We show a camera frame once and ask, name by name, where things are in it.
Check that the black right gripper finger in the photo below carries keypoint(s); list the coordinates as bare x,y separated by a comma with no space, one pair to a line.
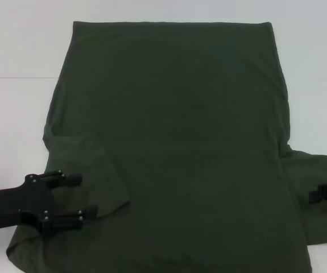
326,193

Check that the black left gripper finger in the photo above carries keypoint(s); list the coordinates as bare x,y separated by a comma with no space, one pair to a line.
78,217
69,179

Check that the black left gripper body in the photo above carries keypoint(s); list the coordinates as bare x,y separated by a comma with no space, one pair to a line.
15,202

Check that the dark green shirt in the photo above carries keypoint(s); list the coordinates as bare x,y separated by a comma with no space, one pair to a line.
169,119

